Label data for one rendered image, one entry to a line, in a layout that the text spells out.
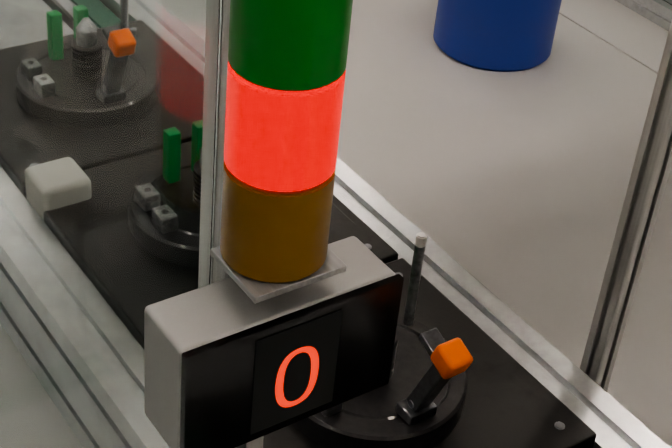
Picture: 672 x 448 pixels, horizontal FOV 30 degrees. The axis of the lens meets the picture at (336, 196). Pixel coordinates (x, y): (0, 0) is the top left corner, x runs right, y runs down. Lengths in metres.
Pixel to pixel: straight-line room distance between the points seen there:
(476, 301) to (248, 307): 0.50
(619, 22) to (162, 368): 1.30
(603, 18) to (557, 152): 0.38
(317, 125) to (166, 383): 0.15
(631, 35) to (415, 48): 0.31
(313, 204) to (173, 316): 0.09
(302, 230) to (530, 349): 0.50
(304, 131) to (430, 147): 0.92
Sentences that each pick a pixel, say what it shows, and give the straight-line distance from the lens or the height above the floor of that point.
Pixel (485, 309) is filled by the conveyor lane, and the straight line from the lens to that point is 1.05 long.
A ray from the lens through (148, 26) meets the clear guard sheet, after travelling 0.53.
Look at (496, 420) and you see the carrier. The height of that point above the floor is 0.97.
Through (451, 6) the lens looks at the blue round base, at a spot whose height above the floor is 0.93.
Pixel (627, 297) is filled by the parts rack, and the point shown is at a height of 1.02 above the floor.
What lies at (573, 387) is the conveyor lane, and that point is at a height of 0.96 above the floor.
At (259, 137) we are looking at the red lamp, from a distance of 0.52.
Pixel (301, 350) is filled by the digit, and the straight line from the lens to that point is 0.60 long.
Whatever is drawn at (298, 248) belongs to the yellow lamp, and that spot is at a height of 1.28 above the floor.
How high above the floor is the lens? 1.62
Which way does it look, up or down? 35 degrees down
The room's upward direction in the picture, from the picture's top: 6 degrees clockwise
